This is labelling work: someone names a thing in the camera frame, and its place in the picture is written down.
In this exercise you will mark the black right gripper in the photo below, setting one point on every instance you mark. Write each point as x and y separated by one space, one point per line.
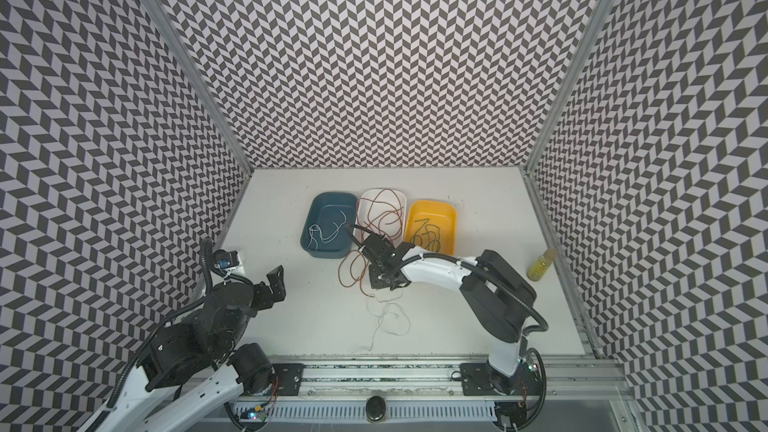
380 255

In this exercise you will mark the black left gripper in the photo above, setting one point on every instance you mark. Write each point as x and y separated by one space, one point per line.
278 286

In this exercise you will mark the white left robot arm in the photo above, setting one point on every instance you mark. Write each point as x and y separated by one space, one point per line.
193 362

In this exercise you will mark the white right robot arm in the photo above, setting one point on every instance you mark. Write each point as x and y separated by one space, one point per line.
499 297

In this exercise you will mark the white plastic bin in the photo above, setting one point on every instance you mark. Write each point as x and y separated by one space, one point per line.
384 211

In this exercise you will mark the yellow plastic bin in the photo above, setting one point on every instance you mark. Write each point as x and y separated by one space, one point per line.
432 226

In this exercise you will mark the teal plastic bin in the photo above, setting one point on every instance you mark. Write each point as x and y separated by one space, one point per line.
324 234

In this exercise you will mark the yellow liquid bottle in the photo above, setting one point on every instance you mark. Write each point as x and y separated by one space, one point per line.
541 265

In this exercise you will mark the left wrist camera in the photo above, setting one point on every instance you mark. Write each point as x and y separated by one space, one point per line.
228 262

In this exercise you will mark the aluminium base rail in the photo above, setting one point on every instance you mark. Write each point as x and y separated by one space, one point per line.
559 393

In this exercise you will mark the black knob on rail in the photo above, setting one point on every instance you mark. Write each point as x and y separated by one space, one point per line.
376 409

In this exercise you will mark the aluminium corner post left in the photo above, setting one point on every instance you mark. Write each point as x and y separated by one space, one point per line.
168 32

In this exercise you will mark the aluminium corner post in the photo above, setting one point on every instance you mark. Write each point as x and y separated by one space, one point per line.
586 44
168 32

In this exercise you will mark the aluminium corner post right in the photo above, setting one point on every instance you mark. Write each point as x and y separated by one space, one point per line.
586 44

